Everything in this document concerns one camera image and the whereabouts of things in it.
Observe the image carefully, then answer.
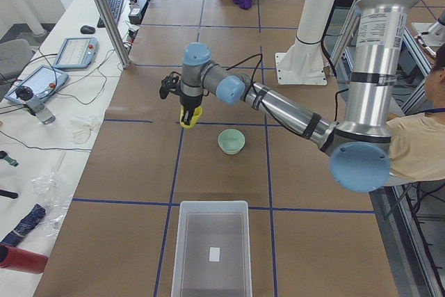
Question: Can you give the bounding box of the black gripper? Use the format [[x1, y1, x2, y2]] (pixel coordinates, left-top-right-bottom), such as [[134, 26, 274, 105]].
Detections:
[[179, 93, 203, 127]]

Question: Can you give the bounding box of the yellow plastic cup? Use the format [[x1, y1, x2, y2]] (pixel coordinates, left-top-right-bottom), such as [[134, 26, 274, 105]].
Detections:
[[179, 106, 203, 129]]

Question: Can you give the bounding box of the black power adapter box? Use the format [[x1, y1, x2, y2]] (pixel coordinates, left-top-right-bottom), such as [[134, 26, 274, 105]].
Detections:
[[128, 0, 148, 24]]

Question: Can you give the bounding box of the white label in box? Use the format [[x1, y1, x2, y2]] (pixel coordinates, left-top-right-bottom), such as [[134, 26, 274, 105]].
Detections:
[[209, 247, 220, 262]]

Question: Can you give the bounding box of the clear plastic storage box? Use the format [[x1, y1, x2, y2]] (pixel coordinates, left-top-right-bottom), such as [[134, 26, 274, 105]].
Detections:
[[171, 200, 253, 296]]

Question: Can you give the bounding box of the light green bowl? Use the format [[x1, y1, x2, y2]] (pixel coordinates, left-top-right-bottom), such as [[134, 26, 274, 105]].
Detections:
[[218, 129, 245, 155]]

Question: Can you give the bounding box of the white crumpled tissue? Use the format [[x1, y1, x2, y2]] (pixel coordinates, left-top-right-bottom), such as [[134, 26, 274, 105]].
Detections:
[[70, 116, 101, 144]]

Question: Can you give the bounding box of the blue teach pendant far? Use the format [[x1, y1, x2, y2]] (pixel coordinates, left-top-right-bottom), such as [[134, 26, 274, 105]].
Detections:
[[53, 37, 98, 70]]

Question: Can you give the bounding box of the blue teach pendant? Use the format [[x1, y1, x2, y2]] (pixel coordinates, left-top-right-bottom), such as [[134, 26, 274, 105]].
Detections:
[[4, 65, 69, 104], [53, 37, 98, 70]]

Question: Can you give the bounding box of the black computer mouse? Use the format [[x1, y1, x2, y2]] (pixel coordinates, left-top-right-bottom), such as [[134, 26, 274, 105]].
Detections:
[[80, 25, 95, 35]]

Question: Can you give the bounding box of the black keyboard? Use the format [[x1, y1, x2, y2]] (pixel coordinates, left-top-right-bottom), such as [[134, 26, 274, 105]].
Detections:
[[106, 0, 125, 24]]

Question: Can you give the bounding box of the blue teach pendant near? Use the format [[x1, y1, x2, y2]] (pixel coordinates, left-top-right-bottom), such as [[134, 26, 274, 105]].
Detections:
[[4, 65, 69, 104]]

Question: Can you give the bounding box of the crumpled clear plastic wrap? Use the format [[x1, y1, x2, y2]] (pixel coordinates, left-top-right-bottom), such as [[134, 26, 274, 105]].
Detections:
[[31, 172, 73, 239]]

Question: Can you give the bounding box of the clear water bottle black cap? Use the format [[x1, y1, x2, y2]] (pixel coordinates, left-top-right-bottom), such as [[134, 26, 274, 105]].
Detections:
[[15, 86, 56, 125]]

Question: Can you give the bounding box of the folded blue umbrella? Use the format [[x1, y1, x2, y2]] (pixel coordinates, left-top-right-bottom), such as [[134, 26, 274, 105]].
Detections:
[[1, 204, 46, 247]]

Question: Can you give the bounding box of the grey office chair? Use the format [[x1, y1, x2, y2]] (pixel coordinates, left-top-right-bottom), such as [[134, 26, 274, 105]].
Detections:
[[0, 39, 33, 84]]

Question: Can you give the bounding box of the green wrist watch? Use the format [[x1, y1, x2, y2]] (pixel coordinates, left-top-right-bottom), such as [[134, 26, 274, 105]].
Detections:
[[0, 150, 19, 167]]

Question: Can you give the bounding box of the black marker pen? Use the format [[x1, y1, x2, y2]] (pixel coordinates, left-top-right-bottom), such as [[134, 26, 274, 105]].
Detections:
[[0, 189, 19, 199]]

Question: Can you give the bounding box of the dark red bottle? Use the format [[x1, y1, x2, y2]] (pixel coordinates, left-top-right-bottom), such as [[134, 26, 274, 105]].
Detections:
[[1, 244, 49, 274]]

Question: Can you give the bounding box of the person in beige shirt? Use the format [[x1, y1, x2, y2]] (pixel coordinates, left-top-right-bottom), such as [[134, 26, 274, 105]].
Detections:
[[387, 47, 444, 182]]

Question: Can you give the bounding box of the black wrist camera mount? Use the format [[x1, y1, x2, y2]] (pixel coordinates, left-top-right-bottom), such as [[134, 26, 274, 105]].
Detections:
[[159, 71, 181, 99]]

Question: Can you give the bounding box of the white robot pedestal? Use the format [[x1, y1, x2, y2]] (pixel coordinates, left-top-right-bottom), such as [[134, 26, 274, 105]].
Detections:
[[275, 0, 334, 86]]

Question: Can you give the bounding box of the aluminium frame post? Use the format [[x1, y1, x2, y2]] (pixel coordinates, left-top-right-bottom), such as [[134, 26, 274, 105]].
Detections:
[[94, 0, 131, 69]]

